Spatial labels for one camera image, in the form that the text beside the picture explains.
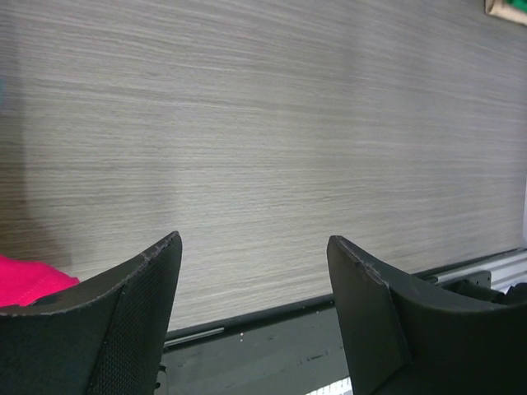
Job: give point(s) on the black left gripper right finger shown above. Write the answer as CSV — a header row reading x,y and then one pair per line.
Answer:
x,y
404,335

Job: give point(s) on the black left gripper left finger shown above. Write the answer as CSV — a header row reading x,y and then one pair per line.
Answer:
x,y
103,336

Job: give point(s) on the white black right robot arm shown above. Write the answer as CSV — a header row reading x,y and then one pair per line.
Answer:
x,y
516,294

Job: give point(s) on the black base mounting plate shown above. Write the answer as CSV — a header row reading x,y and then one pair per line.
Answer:
x,y
291,349

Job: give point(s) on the magenta t-shirt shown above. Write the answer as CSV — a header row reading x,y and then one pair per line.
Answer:
x,y
24,282

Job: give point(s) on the folded beige t-shirt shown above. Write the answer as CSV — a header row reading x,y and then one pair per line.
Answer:
x,y
501,9

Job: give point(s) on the folded green t-shirt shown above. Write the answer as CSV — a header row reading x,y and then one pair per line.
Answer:
x,y
520,5

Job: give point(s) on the aluminium extrusion rail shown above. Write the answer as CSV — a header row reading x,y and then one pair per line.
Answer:
x,y
498,272

